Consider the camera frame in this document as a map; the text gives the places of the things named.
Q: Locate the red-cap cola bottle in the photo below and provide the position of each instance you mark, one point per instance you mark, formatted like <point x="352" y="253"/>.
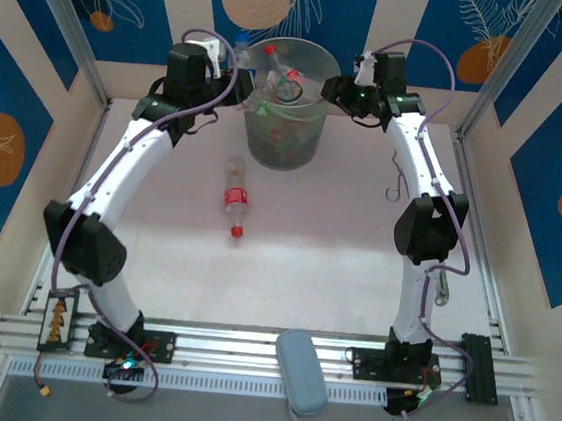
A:
<point x="272" y="56"/>

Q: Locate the grey metal mesh bin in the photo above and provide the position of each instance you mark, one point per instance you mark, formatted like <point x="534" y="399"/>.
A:
<point x="280" y="145"/>

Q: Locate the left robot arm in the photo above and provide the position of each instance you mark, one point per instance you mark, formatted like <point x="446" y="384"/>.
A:
<point x="114" y="173"/>

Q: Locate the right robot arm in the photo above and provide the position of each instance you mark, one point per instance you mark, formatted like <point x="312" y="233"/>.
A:
<point x="415" y="295"/>

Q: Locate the blue-cap clear plastic bottle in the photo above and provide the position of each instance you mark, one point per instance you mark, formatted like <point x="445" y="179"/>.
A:
<point x="241" y="43"/>

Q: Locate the white-cap red-label bottle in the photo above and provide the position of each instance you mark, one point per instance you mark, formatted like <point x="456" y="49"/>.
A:
<point x="281" y="135"/>

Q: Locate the cola bottle with orange residue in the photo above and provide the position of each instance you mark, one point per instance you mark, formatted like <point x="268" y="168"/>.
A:
<point x="235" y="195"/>

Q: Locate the light blue zip case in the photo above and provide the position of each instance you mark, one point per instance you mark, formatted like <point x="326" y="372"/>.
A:
<point x="301" y="373"/>

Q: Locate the black power connector board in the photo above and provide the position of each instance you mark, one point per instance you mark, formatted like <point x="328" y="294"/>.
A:
<point x="55" y="322"/>

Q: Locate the small circuit board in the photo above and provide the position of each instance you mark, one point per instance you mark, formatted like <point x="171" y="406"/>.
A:
<point x="406" y="402"/>
<point x="124" y="367"/>

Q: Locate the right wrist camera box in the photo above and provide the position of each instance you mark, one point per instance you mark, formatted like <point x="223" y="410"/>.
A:
<point x="365" y="68"/>

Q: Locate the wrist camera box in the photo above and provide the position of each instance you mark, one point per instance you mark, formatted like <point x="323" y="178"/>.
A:
<point x="365" y="68"/>
<point x="212" y="50"/>

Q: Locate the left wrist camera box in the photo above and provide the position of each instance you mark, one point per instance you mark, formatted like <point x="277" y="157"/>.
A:
<point x="212" y="50"/>

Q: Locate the aluminium frame post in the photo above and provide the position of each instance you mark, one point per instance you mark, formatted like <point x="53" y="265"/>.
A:
<point x="517" y="69"/>
<point x="64" y="22"/>

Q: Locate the aluminium side rail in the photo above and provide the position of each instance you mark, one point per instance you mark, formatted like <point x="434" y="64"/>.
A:
<point x="485" y="272"/>

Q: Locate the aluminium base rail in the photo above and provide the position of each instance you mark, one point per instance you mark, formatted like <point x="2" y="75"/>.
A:
<point x="236" y="346"/>

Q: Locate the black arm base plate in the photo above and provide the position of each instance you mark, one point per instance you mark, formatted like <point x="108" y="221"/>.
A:
<point x="370" y="366"/>
<point x="161" y="346"/>

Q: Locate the black metal bracket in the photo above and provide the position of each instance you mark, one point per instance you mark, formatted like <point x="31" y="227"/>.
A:
<point x="480" y="367"/>

